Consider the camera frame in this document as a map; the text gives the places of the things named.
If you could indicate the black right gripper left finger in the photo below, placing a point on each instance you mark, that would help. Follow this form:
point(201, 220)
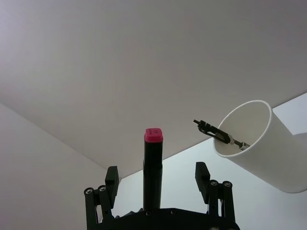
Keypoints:
point(103, 198)

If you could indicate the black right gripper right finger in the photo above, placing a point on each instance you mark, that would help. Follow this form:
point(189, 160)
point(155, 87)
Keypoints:
point(216, 196)

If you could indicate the black marker with pink cap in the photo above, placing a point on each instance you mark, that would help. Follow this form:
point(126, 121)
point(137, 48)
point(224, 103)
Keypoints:
point(152, 172)

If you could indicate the black metal tool with clip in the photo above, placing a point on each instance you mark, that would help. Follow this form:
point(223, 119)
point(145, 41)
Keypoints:
point(217, 134)

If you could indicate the white paper cup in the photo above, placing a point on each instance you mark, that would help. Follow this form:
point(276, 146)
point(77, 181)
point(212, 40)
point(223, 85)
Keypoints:
point(268, 153)

